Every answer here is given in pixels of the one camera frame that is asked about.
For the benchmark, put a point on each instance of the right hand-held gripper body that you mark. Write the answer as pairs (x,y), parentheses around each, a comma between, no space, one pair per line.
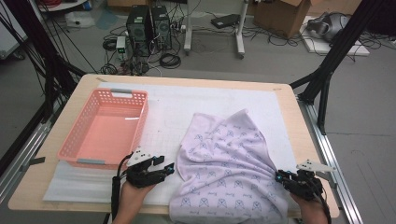
(306,186)

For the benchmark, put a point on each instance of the white cabinet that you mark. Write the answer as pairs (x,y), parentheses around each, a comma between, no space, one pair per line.
(9,40)

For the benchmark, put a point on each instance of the black flat device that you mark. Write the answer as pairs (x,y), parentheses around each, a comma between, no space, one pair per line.
(225,21)

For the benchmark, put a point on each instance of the black frame post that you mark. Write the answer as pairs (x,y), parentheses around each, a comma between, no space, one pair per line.
(339,49)
(40,49)

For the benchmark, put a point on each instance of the black computer tower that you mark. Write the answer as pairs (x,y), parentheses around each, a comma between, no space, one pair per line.
(138,28)
(162,28)

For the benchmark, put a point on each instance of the lilac printed towel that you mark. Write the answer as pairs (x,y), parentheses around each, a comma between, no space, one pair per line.
(227,161)

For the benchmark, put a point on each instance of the person's left hand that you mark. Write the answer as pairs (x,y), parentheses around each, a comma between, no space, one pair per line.
(132,199)

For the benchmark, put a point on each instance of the open cardboard box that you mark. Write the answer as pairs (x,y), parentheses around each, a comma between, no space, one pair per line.
(280,15)

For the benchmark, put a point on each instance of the white foam board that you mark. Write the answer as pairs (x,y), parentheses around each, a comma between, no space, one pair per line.
(358,49)

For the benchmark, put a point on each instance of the white-legged desk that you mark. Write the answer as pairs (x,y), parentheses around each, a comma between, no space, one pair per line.
(239,31)

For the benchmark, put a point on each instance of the white round table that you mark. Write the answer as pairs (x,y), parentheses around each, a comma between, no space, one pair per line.
(62,5)

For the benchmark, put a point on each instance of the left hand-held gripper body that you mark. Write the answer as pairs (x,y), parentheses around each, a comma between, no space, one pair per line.
(140,174)

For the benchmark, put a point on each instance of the aluminium rail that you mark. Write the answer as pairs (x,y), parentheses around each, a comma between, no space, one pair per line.
(342,193)
(28,149)

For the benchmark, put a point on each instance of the person's right hand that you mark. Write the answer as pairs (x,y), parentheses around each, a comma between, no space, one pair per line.
(311,208)

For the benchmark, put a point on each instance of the white box with green light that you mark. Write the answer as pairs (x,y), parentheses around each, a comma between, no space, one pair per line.
(120,46)

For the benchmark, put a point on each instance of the grey rounded device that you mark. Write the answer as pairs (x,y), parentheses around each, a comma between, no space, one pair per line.
(330,26)

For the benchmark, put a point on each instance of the clear plastic bag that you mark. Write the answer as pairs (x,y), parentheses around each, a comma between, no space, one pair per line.
(79,19)

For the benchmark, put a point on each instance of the pink plastic basket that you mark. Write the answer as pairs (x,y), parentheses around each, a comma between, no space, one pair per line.
(106,133)

